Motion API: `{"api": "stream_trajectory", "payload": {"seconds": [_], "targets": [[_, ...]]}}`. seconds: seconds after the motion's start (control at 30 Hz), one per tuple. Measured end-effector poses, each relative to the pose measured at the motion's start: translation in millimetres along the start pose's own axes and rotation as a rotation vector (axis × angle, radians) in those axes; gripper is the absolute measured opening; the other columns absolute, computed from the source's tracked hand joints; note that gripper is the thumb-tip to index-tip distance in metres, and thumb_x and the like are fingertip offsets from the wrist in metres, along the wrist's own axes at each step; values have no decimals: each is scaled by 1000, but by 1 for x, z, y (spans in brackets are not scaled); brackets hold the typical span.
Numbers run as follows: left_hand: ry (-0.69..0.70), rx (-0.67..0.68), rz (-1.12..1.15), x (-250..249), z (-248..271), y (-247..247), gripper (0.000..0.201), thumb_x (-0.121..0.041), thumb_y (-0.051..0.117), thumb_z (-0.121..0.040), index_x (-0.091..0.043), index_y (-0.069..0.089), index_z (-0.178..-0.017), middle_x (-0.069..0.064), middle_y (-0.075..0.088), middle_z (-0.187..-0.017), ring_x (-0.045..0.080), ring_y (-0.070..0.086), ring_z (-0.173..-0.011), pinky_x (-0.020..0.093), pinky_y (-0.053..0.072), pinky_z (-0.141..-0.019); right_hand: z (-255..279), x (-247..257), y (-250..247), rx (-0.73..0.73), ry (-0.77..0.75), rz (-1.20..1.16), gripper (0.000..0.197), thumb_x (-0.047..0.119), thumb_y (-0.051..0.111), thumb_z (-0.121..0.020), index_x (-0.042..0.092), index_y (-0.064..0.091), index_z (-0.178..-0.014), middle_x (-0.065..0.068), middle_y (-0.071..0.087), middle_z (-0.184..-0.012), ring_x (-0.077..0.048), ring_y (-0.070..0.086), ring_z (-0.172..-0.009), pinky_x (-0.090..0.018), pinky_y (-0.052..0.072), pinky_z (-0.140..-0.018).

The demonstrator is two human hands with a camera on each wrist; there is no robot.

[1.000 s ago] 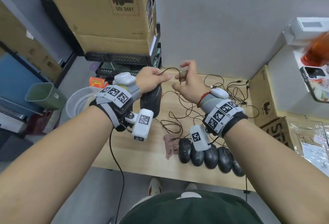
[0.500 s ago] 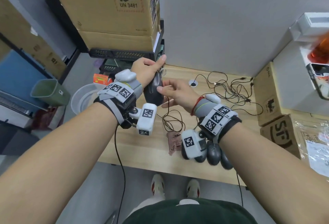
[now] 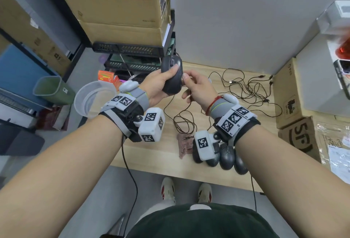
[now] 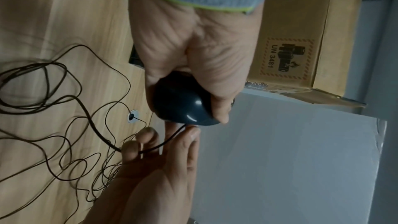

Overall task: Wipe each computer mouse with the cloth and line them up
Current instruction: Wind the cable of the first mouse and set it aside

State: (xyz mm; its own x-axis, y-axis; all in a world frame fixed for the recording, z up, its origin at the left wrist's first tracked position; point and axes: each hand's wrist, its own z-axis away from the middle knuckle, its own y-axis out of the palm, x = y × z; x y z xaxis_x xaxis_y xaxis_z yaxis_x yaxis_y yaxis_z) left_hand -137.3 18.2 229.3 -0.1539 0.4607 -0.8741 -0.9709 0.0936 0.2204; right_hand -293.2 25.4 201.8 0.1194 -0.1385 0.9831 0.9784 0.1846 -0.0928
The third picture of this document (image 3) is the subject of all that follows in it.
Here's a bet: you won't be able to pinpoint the grey wrist sleeve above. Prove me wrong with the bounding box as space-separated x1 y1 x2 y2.
209 98 233 120
131 87 149 109

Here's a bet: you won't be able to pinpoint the white left wrist puck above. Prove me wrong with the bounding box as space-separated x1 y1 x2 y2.
119 80 139 93

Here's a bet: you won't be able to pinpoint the large stamped cardboard box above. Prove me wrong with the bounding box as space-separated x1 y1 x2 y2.
49 0 171 29

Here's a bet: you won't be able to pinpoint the left wrist camera rig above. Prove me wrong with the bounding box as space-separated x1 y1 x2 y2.
99 95 166 143

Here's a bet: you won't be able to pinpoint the dark grey padded seat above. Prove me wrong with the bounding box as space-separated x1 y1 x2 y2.
0 124 46 157

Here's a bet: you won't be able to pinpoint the grey right wrist sleeve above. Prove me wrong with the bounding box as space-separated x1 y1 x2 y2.
209 98 233 120

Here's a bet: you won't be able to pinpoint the orange box with green print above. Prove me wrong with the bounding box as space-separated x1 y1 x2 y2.
98 70 115 84

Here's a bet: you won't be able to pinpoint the black rig cable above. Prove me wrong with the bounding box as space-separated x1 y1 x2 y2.
121 136 139 235
251 176 257 211

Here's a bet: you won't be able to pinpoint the grey left wrist sleeve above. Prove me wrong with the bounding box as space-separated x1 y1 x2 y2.
131 87 149 109

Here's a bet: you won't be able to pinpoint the cardboard box with black logo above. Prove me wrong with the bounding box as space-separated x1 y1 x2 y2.
278 116 350 185

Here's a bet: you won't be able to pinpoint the person's right forearm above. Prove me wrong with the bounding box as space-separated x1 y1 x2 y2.
234 124 350 238

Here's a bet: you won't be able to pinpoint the black left rig cable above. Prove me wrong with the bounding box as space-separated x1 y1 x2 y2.
121 136 139 235

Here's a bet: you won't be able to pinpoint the white chest device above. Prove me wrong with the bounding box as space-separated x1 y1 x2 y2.
188 204 213 211

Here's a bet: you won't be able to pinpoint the green trash bin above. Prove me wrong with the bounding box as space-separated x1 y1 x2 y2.
32 76 77 107

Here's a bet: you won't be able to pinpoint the white wrist puck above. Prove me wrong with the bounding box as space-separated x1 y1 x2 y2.
119 80 139 93
223 94 240 104

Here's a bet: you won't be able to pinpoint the dark red bag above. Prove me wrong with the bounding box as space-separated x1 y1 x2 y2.
37 105 71 132

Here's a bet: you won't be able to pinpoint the red string bracelet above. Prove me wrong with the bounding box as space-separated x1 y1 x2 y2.
205 96 223 116

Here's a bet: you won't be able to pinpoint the white right wrist puck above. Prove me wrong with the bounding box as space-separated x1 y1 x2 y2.
223 94 240 104

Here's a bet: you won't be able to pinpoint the blue panel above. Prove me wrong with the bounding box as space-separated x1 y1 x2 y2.
0 44 59 110

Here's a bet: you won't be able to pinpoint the black mouse cable with plug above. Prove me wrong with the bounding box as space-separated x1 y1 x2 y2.
163 50 197 135

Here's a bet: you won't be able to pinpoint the small white boxes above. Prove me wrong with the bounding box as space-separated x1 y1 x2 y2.
316 0 350 35

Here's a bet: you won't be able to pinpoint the black stacked tray rack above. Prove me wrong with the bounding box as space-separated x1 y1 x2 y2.
92 10 177 84

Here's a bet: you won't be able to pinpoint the grey slatted panel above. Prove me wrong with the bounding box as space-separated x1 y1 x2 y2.
0 87 38 115

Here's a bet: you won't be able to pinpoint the black right rig cable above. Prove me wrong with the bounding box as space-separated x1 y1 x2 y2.
251 176 257 211

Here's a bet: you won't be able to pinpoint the person's right hand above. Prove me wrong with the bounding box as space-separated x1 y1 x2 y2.
181 70 219 113

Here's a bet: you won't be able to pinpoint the person's left forearm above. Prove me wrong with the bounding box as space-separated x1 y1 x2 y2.
0 115 124 238

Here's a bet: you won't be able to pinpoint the small stamped cardboard box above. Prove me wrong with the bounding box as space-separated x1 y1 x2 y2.
273 57 337 129

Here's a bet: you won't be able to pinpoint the plain cardboard box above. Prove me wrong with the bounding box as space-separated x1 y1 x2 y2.
78 18 171 48

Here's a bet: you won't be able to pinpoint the person's left shoe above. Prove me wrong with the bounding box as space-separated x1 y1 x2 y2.
160 177 176 204

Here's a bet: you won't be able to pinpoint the cardboard box with small prints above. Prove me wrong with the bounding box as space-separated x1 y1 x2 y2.
0 0 72 77

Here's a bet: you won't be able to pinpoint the pink fluffy wiping cloth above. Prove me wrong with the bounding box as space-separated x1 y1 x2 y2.
177 132 195 160

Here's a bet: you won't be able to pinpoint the person's beige trousers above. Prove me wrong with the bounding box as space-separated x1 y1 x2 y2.
134 198 178 227

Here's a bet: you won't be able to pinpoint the person's left hand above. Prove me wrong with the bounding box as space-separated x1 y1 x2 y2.
139 64 180 108

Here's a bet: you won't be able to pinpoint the orange bottle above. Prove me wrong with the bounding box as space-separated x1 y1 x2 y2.
335 32 350 61

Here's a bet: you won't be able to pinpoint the tangle of black mouse cables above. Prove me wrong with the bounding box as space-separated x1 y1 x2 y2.
201 68 284 118

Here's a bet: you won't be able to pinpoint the clear plastic basin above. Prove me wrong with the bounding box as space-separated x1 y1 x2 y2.
74 81 121 119

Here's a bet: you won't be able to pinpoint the phone with colourful case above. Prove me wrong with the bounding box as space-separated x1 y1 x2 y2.
333 59 350 100

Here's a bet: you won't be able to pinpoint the person's dark shirt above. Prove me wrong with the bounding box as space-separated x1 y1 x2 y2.
125 203 273 238

